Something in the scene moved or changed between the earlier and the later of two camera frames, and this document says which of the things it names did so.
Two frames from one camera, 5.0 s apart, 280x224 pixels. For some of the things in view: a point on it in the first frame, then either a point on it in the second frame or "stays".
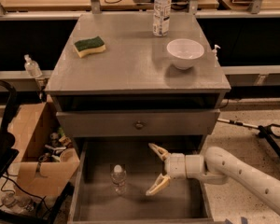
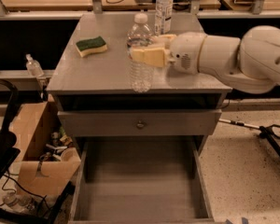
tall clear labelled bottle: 161,11 stays
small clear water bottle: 118,181 → 140,35
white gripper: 175,166 → 186,51
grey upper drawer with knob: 131,123 stays
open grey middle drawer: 113,175 stays
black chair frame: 3,151 stays
